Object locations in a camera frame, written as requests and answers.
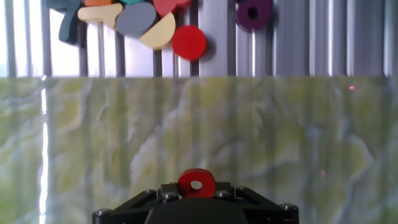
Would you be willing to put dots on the grey oval piece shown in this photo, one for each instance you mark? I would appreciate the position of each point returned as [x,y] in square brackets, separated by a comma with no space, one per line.
[135,20]

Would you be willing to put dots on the red circle piece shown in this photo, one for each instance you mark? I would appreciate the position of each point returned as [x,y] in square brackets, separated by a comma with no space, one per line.
[189,42]

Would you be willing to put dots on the cream semicircle piece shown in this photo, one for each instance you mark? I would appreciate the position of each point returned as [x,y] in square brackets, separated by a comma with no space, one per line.
[161,35]

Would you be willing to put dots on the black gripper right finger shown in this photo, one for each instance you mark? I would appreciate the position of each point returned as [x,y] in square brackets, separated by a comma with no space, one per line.
[261,205]

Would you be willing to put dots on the red number eight piece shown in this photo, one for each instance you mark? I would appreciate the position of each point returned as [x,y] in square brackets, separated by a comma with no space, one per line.
[186,182]

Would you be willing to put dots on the red heart piece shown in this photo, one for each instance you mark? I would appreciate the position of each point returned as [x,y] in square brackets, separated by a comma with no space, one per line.
[168,7]

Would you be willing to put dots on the teal circle piece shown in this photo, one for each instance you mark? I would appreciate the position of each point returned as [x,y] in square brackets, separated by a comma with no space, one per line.
[132,1]

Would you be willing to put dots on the purple number six piece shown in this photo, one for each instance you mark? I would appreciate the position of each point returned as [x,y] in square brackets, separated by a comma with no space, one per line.
[262,15]

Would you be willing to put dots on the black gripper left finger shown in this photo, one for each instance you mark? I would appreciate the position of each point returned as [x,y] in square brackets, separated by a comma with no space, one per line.
[136,205]

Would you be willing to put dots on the dark teal number seven piece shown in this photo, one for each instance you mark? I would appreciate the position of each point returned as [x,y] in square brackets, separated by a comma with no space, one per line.
[69,25]

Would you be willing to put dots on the cream shape piece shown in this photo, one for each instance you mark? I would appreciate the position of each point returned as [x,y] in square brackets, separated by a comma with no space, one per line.
[99,14]

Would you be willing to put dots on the green marble pattern mat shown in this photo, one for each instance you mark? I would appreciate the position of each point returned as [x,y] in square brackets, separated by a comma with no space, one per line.
[93,140]

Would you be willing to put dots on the orange shape piece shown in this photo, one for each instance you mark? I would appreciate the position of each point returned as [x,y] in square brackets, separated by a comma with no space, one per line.
[98,2]

